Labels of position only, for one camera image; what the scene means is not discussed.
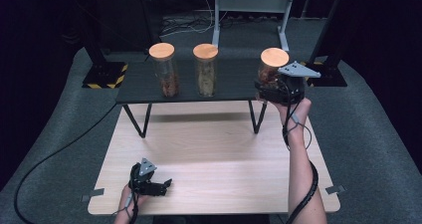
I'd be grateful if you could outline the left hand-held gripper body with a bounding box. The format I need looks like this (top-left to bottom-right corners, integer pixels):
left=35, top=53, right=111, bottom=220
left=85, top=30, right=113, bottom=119
left=128, top=157, right=167, bottom=197

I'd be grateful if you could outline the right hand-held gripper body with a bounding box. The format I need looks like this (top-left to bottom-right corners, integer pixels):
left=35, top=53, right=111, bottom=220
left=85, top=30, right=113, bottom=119
left=267, top=61, right=322, bottom=106

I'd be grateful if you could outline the glass jar with brown contents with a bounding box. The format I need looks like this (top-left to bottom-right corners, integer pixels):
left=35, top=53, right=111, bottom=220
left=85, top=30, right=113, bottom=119
left=257, top=47, right=291, bottom=98

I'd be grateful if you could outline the black shelf rack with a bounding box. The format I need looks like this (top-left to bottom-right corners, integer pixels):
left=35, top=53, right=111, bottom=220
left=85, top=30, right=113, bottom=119
left=114, top=58, right=275, bottom=139

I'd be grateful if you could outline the glass jar with pale contents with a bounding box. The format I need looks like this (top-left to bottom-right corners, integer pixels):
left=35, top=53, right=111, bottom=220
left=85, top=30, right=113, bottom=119
left=192, top=43, right=219, bottom=98

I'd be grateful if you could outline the glass jar with dark contents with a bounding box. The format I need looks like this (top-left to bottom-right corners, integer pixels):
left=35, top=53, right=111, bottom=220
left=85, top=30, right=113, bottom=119
left=148, top=42, right=181, bottom=98

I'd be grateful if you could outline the person's left hand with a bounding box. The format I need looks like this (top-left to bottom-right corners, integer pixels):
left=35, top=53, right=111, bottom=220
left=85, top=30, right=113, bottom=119
left=119, top=185, right=147, bottom=215

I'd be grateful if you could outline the person's right hand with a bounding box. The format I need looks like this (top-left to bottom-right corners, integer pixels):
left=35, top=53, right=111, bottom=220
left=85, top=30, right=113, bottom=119
left=272, top=98, right=313, bottom=135

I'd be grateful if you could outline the black stand with striped base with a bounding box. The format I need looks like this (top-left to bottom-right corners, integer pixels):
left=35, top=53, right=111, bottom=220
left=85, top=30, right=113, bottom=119
left=68, top=0, right=129, bottom=90
left=300, top=0, right=348, bottom=88

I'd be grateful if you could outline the grey tape strip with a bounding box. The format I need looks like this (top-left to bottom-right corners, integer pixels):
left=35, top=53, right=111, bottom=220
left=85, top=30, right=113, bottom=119
left=81, top=187, right=106, bottom=202
left=325, top=184, right=346, bottom=195

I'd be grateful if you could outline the grey metal stand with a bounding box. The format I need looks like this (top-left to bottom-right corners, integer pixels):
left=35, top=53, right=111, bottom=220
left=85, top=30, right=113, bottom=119
left=211, top=0, right=298, bottom=55

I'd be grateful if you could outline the black cabinet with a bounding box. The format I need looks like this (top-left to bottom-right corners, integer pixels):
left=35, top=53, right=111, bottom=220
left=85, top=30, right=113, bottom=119
left=93, top=0, right=162, bottom=54

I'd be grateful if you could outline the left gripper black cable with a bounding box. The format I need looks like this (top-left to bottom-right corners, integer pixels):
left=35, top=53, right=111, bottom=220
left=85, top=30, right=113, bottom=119
left=111, top=163, right=142, bottom=224

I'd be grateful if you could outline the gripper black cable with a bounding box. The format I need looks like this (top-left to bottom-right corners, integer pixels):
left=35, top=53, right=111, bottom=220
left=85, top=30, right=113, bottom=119
left=111, top=163, right=142, bottom=224
left=281, top=81, right=320, bottom=224

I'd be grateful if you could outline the thick black floor cable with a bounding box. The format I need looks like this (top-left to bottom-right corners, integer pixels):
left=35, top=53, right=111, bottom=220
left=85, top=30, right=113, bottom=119
left=13, top=103, right=120, bottom=224

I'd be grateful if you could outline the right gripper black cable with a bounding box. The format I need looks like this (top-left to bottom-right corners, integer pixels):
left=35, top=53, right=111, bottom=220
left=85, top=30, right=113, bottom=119
left=281, top=81, right=320, bottom=224

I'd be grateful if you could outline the bundle of floor cables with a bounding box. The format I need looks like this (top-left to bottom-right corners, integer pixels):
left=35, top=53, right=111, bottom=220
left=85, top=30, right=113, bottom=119
left=158, top=14, right=287, bottom=38

